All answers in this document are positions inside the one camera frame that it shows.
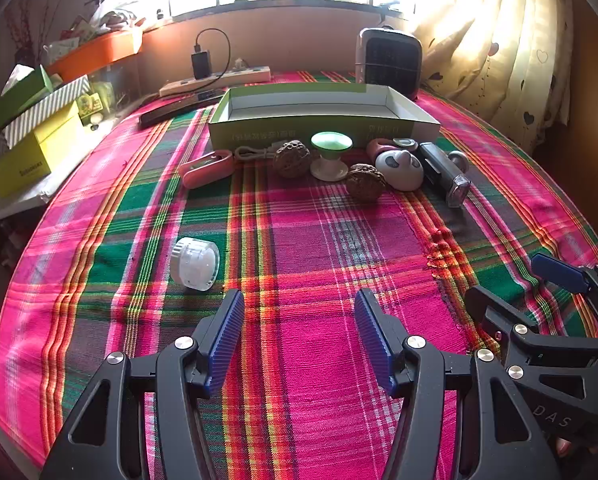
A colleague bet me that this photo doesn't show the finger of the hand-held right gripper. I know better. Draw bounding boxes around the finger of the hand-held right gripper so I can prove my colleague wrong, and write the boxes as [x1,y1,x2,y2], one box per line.
[465,285,598,367]
[530,252,598,336]

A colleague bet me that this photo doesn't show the grey fan heater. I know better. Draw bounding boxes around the grey fan heater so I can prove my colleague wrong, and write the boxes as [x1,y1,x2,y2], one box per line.
[355,26,422,101]

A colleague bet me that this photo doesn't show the pink green plaid cloth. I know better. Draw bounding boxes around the pink green plaid cloth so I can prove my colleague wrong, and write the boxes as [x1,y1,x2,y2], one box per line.
[0,70,598,480]

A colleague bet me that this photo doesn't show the white side shelf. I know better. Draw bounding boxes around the white side shelf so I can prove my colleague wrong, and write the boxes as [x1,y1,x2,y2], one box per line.
[0,110,140,226]

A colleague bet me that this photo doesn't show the black phone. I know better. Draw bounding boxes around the black phone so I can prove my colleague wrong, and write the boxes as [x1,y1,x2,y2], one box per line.
[139,89,227,128]

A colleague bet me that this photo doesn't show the pink plastic case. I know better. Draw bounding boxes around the pink plastic case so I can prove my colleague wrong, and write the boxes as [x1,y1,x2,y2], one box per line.
[178,150,235,190]

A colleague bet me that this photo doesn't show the white round puck light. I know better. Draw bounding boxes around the white round puck light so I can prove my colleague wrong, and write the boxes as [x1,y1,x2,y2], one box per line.
[170,236,221,291]

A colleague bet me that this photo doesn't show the person's right hand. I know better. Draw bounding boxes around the person's right hand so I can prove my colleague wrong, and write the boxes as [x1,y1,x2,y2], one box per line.
[553,436,580,461]

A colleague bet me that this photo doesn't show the green white mushroom lamp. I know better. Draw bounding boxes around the green white mushroom lamp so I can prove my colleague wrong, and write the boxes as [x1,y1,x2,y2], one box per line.
[309,131,351,182]

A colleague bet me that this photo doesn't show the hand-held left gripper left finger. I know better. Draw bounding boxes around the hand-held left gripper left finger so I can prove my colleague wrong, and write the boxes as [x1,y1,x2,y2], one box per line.
[39,288,246,480]

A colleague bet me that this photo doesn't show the beige power strip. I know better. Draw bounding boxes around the beige power strip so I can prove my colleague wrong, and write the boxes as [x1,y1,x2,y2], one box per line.
[159,65,272,98]

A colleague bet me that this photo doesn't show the black power adapter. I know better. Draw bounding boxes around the black power adapter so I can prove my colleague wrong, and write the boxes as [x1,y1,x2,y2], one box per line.
[191,50,214,80]

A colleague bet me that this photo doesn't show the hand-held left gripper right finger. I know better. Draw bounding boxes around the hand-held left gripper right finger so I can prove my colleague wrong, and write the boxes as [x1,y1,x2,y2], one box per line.
[354,288,562,480]

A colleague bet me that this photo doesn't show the orange tray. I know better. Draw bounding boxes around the orange tray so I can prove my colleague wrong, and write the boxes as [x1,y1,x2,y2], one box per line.
[46,27,144,83]

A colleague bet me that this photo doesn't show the white usb cable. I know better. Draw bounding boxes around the white usb cable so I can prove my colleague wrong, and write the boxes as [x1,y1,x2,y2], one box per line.
[234,140,300,165]

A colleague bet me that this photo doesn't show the brown walnut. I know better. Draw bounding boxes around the brown walnut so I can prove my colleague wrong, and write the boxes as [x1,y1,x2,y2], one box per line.
[272,140,312,178]
[346,163,386,203]

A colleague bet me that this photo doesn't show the green white cardboard box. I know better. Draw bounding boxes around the green white cardboard box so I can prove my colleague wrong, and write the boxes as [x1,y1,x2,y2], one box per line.
[208,84,441,150]

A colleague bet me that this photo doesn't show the red twig branches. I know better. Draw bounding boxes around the red twig branches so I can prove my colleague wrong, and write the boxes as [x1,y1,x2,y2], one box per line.
[4,0,44,66]

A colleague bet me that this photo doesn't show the yellow cardboard box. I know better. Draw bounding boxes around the yellow cardboard box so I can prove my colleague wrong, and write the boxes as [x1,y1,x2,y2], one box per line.
[0,100,87,198]

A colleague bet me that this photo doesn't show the black bike light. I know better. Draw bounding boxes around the black bike light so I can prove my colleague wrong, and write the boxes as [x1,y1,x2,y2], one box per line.
[418,142,472,209]

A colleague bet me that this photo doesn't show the black charger cable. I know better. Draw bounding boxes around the black charger cable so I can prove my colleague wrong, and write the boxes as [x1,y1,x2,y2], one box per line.
[195,28,231,81]

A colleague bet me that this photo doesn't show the cream heart print curtain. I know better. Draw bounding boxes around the cream heart print curtain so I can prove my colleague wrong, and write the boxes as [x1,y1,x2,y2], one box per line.
[409,0,580,146]

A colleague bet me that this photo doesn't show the pink green oval gadget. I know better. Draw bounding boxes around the pink green oval gadget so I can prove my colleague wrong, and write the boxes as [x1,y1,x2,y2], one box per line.
[366,136,420,161]

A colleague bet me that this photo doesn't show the small yellow green packet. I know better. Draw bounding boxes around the small yellow green packet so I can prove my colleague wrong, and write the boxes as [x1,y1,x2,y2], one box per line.
[76,92,104,116]

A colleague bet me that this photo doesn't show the white plastic bag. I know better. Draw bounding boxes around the white plastic bag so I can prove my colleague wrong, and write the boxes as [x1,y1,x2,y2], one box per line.
[86,0,144,36]

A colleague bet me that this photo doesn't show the white panda gadget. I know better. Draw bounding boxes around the white panda gadget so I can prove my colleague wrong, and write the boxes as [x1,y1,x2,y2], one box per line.
[375,149,425,192]

